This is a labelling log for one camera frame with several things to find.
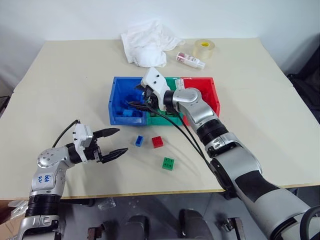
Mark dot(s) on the green plastic bin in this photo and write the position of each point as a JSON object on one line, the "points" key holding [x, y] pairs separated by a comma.
{"points": [[170, 82]]}

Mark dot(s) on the small white spray bottle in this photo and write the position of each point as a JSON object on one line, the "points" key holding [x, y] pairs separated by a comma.
{"points": [[190, 59]]}

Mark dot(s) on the blue toy block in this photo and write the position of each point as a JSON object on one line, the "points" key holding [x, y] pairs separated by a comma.
{"points": [[139, 140], [127, 113]]}

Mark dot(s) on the white crumpled cloth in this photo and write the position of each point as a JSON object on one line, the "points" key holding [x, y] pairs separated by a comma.
{"points": [[147, 40]]}

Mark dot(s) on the clear tape roll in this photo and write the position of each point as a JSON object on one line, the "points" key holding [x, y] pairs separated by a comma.
{"points": [[204, 48]]}

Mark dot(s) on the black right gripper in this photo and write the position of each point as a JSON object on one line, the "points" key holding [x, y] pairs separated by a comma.
{"points": [[150, 95]]}

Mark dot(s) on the blue plastic bin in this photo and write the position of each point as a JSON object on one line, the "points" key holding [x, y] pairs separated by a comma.
{"points": [[117, 86]]}

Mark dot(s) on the dark rounded shape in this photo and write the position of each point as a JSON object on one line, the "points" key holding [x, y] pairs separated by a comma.
{"points": [[137, 228], [193, 225]]}

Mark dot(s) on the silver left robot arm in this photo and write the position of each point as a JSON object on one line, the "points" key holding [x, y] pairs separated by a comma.
{"points": [[47, 160]]}

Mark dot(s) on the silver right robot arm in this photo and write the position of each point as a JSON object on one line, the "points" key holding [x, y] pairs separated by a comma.
{"points": [[202, 112]]}

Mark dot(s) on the brown cardboard box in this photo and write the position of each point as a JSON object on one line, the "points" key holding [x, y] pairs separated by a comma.
{"points": [[8, 222]]}

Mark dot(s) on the brown metal bracket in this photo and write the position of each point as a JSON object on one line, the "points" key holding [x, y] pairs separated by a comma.
{"points": [[96, 232], [233, 228]]}

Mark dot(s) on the crumpled clear plastic wrap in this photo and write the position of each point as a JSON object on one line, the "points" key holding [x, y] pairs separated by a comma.
{"points": [[18, 206]]}

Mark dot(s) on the red toy block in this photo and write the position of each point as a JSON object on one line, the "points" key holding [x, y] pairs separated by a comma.
{"points": [[157, 142]]}

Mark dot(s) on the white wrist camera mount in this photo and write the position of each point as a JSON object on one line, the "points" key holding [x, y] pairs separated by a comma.
{"points": [[82, 140], [155, 80]]}

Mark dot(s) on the clear plastic bag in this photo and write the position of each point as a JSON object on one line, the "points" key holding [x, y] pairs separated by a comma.
{"points": [[107, 203]]}

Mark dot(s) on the green toy block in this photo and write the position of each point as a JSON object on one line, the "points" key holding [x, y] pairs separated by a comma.
{"points": [[168, 163]]}

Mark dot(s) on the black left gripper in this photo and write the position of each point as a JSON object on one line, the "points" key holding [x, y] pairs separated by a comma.
{"points": [[96, 153]]}

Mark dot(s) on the dark bag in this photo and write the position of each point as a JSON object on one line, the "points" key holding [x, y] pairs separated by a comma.
{"points": [[306, 90]]}

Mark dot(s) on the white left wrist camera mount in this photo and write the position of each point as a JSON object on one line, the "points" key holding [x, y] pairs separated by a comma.
{"points": [[82, 140]]}

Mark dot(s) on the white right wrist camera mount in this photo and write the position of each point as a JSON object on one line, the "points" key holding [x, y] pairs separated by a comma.
{"points": [[155, 80]]}

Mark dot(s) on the red plastic bin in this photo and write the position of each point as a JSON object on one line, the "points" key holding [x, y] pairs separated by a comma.
{"points": [[200, 83]]}

